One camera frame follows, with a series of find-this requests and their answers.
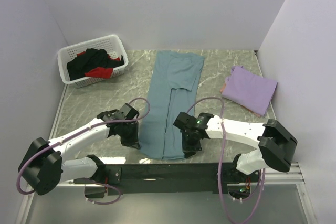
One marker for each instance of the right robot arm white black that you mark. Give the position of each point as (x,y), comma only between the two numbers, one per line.
(273,145)

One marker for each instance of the red t shirt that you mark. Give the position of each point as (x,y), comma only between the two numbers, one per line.
(99,72)

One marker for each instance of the black t shirt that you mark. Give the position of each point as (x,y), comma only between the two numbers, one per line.
(89,62)

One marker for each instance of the aluminium frame rail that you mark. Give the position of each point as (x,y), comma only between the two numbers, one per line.
(285,199)

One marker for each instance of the folded purple t shirt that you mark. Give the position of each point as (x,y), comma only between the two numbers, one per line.
(249,90)

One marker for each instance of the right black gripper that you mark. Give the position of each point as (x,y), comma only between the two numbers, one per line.
(188,149)

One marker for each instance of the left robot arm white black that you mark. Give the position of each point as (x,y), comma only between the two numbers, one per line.
(48,163)

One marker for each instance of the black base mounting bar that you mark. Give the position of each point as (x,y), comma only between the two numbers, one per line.
(168,178)

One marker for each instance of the folded orange t shirt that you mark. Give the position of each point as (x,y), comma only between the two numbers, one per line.
(222,88)

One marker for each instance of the white plastic laundry basket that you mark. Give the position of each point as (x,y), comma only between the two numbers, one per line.
(92,61)

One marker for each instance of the blue t shirt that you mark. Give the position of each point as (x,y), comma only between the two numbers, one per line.
(172,90)

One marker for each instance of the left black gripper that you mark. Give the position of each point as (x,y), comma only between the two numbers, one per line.
(133,141)

